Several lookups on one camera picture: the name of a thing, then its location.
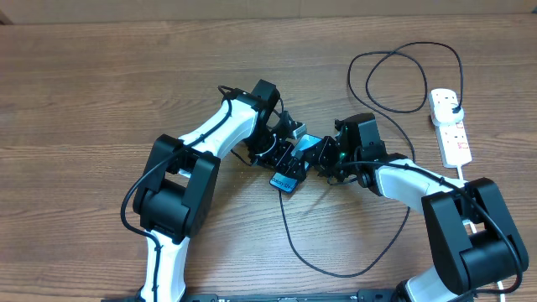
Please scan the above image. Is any Samsung Galaxy smartphone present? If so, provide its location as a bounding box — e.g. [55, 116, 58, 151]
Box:
[269, 134, 321, 194]

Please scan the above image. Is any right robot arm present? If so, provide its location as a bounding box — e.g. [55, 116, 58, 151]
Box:
[309, 113, 529, 301]

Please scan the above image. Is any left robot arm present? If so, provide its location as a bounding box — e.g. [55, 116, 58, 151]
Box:
[124, 80, 306, 301]

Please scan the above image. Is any white charger plug adapter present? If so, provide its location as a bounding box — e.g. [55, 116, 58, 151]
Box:
[430, 103, 465, 127]

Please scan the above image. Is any white power strip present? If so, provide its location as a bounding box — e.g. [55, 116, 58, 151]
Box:
[428, 88, 472, 168]

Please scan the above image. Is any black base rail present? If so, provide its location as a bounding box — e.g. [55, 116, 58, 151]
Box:
[100, 287, 475, 302]

